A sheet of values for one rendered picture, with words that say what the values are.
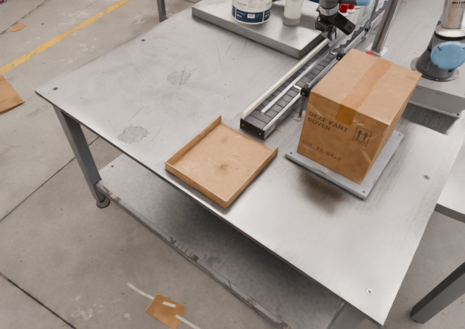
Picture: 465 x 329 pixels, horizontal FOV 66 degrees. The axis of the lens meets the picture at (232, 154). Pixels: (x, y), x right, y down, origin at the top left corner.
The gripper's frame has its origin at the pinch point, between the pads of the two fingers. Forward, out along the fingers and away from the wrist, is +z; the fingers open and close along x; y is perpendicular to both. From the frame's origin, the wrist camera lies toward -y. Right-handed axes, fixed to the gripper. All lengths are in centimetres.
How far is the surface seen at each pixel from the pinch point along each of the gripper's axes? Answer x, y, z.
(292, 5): -8.6, 27.2, -0.8
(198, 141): 74, 13, -31
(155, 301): 146, 14, 23
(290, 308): 110, -40, 19
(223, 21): 11, 57, 1
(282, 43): 10.7, 21.1, 0.8
